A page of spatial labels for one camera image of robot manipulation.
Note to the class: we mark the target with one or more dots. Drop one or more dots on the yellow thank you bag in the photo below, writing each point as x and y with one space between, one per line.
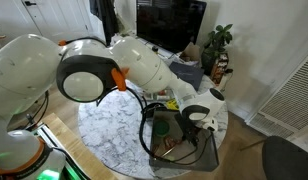
172 104

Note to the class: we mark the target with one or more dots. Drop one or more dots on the brown cardboard piece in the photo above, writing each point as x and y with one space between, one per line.
191 51

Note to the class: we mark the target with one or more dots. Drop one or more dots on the red sachet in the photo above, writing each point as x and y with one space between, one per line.
157 151
170 142

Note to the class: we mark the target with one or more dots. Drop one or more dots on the dark hanging clothes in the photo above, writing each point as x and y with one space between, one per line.
104 16

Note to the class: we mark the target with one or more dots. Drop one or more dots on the white wall vent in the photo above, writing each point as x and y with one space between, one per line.
290 100

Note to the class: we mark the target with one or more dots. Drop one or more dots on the green potted plant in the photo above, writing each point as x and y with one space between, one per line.
217 40

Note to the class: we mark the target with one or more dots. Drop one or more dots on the black television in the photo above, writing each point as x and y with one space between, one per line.
170 23

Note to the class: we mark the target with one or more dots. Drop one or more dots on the blue cardboard shoe box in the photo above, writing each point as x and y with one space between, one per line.
207 156

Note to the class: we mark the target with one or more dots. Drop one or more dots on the white door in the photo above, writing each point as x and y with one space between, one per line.
57 16

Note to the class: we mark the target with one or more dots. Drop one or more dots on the metal robot stand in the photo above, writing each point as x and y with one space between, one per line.
70 170

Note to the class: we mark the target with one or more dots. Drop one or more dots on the dark fabric chair back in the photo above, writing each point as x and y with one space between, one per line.
189 75

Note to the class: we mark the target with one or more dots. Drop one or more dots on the orange printed box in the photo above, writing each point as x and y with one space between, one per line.
220 68

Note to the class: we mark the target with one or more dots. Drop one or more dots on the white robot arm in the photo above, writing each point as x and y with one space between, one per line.
27 70

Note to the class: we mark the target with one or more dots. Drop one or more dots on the green round lid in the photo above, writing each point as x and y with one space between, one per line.
161 128

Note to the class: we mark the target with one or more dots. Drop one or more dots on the dark round chair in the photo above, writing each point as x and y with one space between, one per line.
287 160

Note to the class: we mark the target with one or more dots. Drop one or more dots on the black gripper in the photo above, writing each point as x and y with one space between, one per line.
190 126

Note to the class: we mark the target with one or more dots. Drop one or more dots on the wooden platform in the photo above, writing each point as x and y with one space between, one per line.
74 146

